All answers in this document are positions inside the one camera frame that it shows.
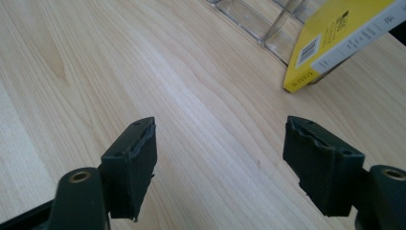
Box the clear acrylic book rack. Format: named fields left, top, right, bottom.
left=206, top=0, right=356, bottom=86

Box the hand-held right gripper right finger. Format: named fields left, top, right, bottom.
left=282, top=115, right=366, bottom=218

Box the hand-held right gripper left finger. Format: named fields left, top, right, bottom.
left=100, top=116, right=158, bottom=222

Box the yellow book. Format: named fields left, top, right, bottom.
left=282, top=0, right=406, bottom=94

